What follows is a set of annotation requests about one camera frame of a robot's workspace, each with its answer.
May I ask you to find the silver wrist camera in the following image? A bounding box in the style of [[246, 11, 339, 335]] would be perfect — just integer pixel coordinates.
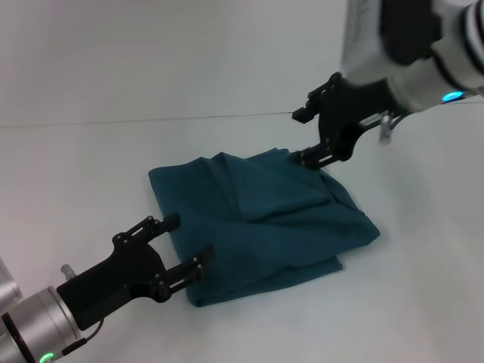
[[0, 256, 23, 308], [340, 0, 444, 88]]

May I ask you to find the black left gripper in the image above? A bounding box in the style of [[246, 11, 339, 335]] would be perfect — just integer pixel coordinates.
[[55, 212, 216, 329]]

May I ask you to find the teal t-shirt with FREE print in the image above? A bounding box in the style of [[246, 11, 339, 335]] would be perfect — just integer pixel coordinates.
[[147, 147, 382, 309]]

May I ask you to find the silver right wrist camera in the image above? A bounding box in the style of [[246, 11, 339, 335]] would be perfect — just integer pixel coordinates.
[[340, 0, 444, 88]]

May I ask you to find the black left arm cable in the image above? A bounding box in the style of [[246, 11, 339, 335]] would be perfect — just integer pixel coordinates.
[[37, 316, 106, 363]]

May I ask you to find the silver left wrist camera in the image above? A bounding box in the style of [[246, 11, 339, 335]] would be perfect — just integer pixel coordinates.
[[0, 256, 23, 308]]

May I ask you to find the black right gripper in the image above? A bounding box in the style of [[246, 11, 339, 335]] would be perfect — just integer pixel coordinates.
[[288, 72, 412, 170]]

